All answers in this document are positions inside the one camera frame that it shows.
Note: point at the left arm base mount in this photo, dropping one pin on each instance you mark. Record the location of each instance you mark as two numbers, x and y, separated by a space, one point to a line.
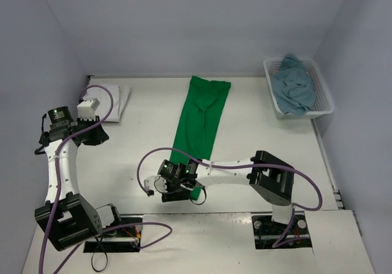
125 240

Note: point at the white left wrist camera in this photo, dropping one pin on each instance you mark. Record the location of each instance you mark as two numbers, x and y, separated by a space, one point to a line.
86 110

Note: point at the white t shirt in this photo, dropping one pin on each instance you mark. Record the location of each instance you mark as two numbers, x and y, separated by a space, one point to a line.
120 96

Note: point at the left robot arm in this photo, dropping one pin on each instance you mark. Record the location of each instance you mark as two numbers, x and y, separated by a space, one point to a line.
66 215

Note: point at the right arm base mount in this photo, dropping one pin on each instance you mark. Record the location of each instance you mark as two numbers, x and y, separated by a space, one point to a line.
266 232

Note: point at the green t shirt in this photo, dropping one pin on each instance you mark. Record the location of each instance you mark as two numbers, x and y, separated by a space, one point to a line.
200 117

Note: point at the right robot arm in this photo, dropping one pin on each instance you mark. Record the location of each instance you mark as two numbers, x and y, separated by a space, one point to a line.
266 174

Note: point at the white laundry basket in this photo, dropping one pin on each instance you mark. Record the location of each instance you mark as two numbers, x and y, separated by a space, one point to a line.
323 102

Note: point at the light blue garment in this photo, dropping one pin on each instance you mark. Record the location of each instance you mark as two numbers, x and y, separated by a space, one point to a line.
293 87

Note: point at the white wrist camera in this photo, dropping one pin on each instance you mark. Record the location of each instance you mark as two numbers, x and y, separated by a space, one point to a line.
86 110
155 184

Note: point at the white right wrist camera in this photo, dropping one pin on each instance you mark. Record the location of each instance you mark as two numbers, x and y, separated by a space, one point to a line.
155 184

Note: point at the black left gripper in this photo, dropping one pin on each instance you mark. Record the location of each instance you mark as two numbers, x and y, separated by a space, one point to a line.
92 132

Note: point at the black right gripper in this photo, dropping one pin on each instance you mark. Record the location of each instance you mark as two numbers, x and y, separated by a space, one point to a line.
173 195

